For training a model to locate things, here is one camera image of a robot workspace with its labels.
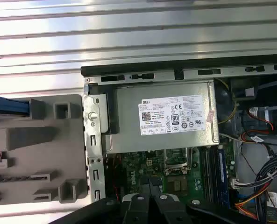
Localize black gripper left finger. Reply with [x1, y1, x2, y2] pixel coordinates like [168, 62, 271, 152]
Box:
[49, 177, 153, 224]

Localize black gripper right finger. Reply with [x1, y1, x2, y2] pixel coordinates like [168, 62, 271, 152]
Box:
[149, 179, 261, 224]

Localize hard disk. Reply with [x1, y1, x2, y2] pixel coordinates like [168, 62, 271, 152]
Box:
[0, 94, 29, 117]

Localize metal socket cover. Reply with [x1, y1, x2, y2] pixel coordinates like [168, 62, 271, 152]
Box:
[163, 148, 193, 176]

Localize green motherboard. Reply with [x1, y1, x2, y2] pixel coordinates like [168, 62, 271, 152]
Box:
[105, 146, 238, 210]

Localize black RAM slot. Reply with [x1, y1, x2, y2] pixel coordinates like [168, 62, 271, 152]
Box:
[201, 146, 211, 199]
[209, 147, 219, 203]

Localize RAM stick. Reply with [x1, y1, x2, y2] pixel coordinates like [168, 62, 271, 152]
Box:
[0, 174, 33, 185]
[217, 148, 230, 209]

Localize silver power supply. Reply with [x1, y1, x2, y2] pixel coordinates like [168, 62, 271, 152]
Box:
[105, 79, 220, 154]

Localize grey parts rack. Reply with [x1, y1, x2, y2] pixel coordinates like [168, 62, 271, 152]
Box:
[0, 94, 88, 206]

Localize black PC case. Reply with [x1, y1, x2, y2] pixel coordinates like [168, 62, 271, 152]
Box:
[80, 55, 277, 224]

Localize thin red wire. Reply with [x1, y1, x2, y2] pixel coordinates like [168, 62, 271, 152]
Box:
[112, 154, 124, 195]

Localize locking lever wire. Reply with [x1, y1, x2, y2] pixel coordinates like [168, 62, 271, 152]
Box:
[187, 147, 194, 170]

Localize orange wires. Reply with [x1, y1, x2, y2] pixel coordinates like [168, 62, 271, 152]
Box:
[234, 184, 271, 220]

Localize black wire bundle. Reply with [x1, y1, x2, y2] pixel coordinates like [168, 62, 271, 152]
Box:
[254, 153, 277, 224]

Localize yellow wires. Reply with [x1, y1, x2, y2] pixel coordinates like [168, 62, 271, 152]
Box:
[214, 78, 241, 126]

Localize orange red drive wire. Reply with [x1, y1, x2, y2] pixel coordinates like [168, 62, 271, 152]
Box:
[247, 109, 275, 132]

